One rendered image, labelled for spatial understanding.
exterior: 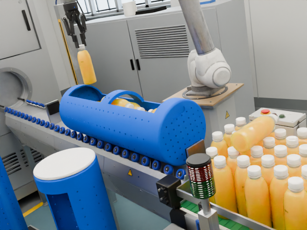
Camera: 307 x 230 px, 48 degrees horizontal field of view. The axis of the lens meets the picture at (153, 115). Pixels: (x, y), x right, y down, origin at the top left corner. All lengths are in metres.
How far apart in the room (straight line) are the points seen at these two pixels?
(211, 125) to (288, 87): 2.39
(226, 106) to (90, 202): 1.06
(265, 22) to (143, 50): 1.49
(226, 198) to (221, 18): 2.20
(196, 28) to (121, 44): 2.10
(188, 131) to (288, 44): 2.93
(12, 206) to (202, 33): 1.59
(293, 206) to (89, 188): 0.86
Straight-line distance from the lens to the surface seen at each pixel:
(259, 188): 1.10
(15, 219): 2.50
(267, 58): 4.41
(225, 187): 1.19
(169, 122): 1.39
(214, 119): 2.12
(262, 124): 1.24
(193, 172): 0.87
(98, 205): 1.61
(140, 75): 3.84
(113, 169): 1.81
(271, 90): 4.51
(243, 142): 1.18
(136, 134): 1.48
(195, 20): 1.89
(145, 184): 1.61
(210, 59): 1.91
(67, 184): 1.51
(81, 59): 1.98
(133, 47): 3.79
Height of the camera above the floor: 1.67
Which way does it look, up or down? 20 degrees down
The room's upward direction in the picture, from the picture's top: 12 degrees counter-clockwise
